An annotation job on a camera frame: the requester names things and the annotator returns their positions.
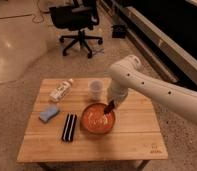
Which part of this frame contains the black office chair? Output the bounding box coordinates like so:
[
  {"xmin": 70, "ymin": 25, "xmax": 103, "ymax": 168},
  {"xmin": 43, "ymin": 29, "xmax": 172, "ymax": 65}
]
[{"xmin": 49, "ymin": 0, "xmax": 103, "ymax": 58}]

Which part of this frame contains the blue sponge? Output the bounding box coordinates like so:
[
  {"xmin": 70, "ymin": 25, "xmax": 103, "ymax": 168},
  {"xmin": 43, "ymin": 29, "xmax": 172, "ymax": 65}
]
[{"xmin": 39, "ymin": 106, "xmax": 60, "ymax": 123}]

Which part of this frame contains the black white striped eraser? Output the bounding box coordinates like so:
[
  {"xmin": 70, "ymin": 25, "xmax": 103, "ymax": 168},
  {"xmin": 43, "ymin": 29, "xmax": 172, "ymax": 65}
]
[{"xmin": 61, "ymin": 114, "xmax": 77, "ymax": 142}]

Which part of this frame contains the small black box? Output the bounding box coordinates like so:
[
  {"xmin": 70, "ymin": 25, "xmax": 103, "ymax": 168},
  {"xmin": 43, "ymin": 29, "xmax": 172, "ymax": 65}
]
[{"xmin": 112, "ymin": 25, "xmax": 126, "ymax": 38}]

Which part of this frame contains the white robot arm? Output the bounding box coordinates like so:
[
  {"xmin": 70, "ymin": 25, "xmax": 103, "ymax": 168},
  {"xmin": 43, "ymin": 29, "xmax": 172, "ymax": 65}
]
[{"xmin": 107, "ymin": 55, "xmax": 197, "ymax": 125}]

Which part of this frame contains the orange bowl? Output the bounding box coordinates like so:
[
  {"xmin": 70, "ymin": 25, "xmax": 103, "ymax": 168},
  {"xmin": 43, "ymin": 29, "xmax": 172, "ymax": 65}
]
[{"xmin": 80, "ymin": 103, "xmax": 115, "ymax": 134}]

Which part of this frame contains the long wall bench rail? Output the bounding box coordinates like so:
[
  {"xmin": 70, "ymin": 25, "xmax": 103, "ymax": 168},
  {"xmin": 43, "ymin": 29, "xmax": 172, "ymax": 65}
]
[{"xmin": 99, "ymin": 0, "xmax": 197, "ymax": 91}]

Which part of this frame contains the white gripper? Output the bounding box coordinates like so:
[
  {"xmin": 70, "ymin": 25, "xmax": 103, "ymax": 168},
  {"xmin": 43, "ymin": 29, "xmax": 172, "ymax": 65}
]
[{"xmin": 107, "ymin": 86, "xmax": 128, "ymax": 108}]

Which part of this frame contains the dark red pepper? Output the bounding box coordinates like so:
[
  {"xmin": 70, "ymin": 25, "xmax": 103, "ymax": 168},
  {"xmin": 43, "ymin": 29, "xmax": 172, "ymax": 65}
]
[{"xmin": 104, "ymin": 100, "xmax": 115, "ymax": 115}]

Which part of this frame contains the wooden table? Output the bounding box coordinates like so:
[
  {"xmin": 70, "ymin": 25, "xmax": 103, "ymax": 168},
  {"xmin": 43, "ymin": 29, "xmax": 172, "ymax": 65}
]
[{"xmin": 17, "ymin": 78, "xmax": 168, "ymax": 163}]

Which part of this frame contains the white plastic bottle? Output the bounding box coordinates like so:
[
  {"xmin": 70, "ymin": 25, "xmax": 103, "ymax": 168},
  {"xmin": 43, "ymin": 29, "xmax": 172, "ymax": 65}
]
[{"xmin": 49, "ymin": 79, "xmax": 74, "ymax": 102}]

